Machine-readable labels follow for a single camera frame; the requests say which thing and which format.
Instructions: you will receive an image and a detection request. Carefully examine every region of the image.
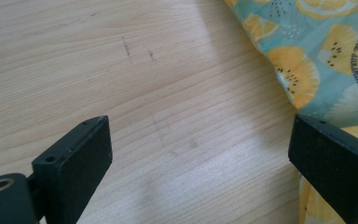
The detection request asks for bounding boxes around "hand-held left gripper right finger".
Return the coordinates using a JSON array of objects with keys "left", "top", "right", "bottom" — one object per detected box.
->
[{"left": 287, "top": 113, "right": 358, "bottom": 224}]

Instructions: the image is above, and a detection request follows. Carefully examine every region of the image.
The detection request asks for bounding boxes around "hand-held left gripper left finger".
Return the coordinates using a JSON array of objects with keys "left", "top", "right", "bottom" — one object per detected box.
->
[{"left": 32, "top": 115, "right": 114, "bottom": 224}]

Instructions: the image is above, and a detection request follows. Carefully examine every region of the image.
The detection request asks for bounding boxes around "teal fruit-print bag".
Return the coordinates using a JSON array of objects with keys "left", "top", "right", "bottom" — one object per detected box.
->
[{"left": 223, "top": 0, "right": 358, "bottom": 224}]

